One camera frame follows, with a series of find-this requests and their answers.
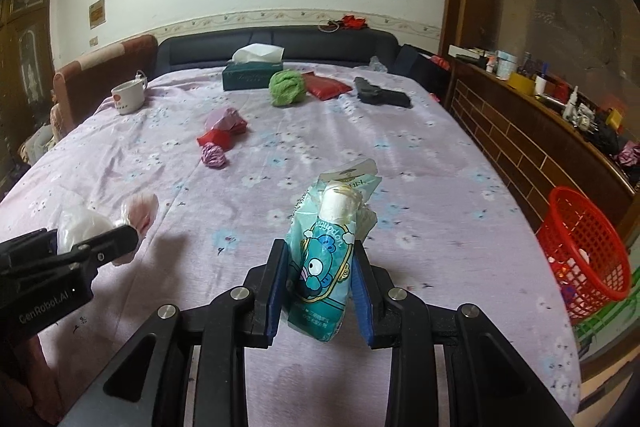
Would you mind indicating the black cloth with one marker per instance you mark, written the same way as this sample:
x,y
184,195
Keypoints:
x,y
600,137

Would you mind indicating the brown armchair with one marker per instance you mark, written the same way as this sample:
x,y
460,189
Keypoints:
x,y
100,77

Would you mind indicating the pink plastic bag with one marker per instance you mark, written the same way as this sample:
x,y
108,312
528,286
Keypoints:
x,y
225,119

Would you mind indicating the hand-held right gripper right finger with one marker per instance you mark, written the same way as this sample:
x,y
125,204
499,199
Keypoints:
x,y
364,312

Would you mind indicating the white tissue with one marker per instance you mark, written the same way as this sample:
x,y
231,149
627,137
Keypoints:
x,y
257,53

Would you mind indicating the green patterned mat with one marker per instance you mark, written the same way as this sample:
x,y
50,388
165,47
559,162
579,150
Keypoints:
x,y
610,322

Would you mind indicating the small white cup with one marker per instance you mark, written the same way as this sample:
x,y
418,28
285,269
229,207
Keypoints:
x,y
540,86

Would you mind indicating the small clear plastic bag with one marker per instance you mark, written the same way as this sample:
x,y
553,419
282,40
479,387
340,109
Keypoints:
x,y
378,64

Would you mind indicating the dark green tissue box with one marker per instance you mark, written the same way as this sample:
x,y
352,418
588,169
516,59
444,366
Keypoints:
x,y
250,78

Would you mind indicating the floral tablecloth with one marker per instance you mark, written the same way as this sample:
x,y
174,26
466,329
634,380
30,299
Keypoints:
x,y
425,207

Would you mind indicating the small white bottle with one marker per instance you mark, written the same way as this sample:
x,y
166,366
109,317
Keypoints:
x,y
571,104

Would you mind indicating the flat white box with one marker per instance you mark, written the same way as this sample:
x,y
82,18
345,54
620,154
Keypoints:
x,y
465,51

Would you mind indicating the pink cloth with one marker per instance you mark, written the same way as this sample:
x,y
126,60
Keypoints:
x,y
629,154

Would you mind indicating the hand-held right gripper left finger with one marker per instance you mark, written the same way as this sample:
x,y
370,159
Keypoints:
x,y
276,302

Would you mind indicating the person's left forearm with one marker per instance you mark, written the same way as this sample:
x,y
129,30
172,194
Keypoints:
x,y
22,387

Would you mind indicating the yellow box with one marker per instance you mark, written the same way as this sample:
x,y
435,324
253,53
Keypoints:
x,y
521,83

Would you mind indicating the teal printed tissue packet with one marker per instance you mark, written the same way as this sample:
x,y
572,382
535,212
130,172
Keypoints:
x,y
322,277

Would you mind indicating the red item on black bag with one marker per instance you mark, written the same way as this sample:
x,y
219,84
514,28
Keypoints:
x,y
441,62

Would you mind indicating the red wrapper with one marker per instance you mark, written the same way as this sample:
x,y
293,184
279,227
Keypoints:
x,y
214,139

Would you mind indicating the white cup with red print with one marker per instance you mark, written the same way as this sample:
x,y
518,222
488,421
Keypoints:
x,y
127,99

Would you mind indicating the yellow wall sticker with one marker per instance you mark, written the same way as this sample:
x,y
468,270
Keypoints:
x,y
97,13

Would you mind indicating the wooden sideboard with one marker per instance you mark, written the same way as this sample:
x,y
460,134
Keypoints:
x,y
505,142

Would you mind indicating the red packet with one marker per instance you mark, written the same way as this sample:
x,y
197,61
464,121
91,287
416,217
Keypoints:
x,y
325,86

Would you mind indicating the green crumpled ball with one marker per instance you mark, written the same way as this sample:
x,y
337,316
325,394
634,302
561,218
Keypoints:
x,y
287,88

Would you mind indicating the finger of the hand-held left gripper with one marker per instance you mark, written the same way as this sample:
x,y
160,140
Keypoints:
x,y
30,243
107,243

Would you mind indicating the red items on sofa back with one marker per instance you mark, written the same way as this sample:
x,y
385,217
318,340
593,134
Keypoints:
x,y
347,23

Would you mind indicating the black bag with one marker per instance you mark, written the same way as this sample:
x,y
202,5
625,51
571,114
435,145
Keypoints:
x,y
417,69

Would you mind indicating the wooden door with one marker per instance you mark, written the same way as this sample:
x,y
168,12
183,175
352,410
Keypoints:
x,y
27,57

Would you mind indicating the red plastic basket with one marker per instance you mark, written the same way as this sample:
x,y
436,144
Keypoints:
x,y
595,247

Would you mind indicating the black sofa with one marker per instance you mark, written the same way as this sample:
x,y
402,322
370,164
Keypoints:
x,y
310,47

